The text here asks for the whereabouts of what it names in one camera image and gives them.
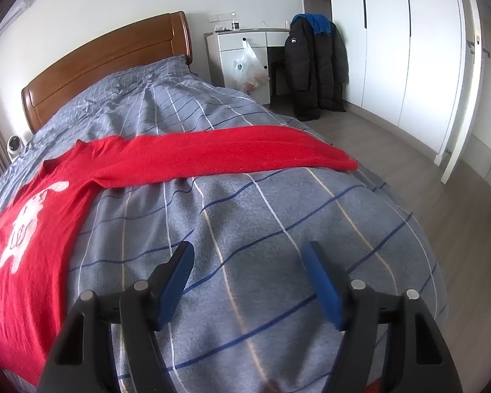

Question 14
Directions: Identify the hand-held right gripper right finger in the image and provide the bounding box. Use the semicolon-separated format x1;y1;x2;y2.
302;241;463;393

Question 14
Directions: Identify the grey plaid duvet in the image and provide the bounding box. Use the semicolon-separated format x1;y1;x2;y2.
0;55;448;393

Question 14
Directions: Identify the white desk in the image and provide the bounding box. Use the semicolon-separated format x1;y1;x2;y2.
205;28;291;105

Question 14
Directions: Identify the metal door handle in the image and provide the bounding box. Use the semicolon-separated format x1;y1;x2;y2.
465;36;491;58

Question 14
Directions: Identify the black long coat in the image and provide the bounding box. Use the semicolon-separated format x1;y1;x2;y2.
313;20;350;112

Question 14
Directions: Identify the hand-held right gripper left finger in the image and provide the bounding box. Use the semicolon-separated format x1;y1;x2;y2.
37;241;195;393

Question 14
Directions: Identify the red sweater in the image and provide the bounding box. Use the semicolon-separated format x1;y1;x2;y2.
0;125;359;387

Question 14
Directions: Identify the blue garment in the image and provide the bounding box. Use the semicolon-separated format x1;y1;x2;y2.
291;13;332;37

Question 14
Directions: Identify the black puffer coat white logo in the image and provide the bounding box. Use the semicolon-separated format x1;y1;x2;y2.
284;18;322;122

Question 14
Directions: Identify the small white camera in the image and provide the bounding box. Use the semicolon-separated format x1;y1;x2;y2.
6;135;25;160

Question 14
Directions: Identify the white wardrobe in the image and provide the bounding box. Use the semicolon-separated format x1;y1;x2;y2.
299;0;463;164

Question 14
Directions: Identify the white plastic bag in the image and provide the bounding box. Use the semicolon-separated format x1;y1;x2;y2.
233;40;269;93

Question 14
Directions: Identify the wooden headboard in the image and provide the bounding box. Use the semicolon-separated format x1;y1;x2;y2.
21;11;193;135

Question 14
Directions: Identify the white door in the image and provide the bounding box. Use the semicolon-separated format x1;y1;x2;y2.
440;0;491;185

